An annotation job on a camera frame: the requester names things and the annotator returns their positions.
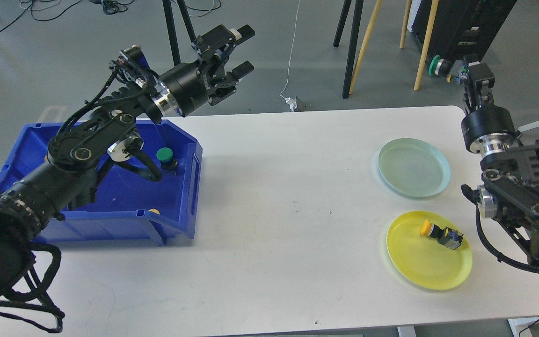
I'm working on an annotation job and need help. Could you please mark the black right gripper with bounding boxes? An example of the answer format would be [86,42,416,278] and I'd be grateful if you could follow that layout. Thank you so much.
[459,55,516,155]

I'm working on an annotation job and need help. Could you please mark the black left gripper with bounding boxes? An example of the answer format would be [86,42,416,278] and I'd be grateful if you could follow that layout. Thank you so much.
[152,25,256,117]

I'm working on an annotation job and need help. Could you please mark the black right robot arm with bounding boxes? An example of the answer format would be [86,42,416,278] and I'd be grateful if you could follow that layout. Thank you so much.
[460,55,539,275]

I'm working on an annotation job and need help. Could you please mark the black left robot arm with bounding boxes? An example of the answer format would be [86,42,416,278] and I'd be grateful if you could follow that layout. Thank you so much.
[0,25,255,333]

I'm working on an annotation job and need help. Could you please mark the light green plate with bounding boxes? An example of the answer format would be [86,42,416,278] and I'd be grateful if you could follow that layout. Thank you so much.
[377,137,452,199]

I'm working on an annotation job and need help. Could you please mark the yellow plate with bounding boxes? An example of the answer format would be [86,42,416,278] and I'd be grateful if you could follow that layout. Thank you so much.
[386,211,473,291]

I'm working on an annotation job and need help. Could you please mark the black computer case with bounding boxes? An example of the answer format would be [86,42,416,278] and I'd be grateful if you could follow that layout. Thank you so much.
[426,0,516,65]

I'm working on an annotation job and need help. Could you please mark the black stand leg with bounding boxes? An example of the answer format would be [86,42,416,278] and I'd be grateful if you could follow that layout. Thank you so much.
[162,0,196,66]

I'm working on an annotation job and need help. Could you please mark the wooden leg middle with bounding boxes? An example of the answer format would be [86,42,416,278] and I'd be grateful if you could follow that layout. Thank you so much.
[399,0,413,49]

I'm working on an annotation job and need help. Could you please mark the wooden leg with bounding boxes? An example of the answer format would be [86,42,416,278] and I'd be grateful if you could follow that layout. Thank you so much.
[348,0,383,95]
[413,0,439,91]
[399,0,413,49]

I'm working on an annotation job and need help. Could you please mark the wooden leg right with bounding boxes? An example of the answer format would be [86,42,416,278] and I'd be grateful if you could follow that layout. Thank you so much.
[413,0,439,91]

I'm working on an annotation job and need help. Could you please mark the wooden leg left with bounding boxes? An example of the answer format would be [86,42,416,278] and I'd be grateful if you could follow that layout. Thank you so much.
[348,0,383,95]

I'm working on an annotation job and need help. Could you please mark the black stand legs right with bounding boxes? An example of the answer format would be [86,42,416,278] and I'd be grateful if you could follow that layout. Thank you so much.
[332,0,364,99]

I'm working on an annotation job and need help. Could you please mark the blue plastic bin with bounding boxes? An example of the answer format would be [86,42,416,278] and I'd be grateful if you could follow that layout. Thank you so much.
[0,119,203,246]

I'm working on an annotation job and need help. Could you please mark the white cable with plug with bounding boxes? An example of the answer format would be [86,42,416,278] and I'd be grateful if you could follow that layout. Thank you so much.
[279,0,307,113]

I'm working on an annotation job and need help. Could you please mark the black floor cables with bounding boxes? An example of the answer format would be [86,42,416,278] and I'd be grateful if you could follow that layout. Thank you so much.
[0,0,222,59]

